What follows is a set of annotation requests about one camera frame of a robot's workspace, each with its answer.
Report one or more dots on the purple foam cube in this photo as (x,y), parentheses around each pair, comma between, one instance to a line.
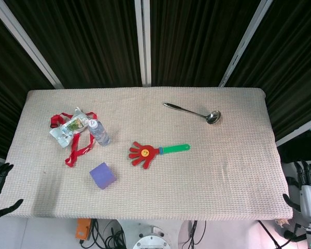
(103,176)

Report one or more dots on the beige waffle table cloth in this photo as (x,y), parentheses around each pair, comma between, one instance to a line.
(184,186)

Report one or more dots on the crumpled plastic snack bag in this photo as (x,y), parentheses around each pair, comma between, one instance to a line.
(67,129)

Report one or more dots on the orange box under table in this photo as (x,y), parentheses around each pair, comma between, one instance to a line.
(83,229)

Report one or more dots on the stainless steel ladle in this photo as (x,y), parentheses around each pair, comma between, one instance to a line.
(212,117)

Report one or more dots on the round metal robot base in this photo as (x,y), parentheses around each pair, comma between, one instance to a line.
(151,240)

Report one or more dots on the clear plastic water bottle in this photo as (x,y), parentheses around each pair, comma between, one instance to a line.
(99,133)

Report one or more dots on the white metal frame post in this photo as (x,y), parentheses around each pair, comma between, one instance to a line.
(143,41)
(26,41)
(245,44)

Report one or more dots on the white metal frame rail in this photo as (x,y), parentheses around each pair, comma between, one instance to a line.
(295,133)

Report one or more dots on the dark pleated curtain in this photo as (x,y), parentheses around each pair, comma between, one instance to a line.
(93,39)

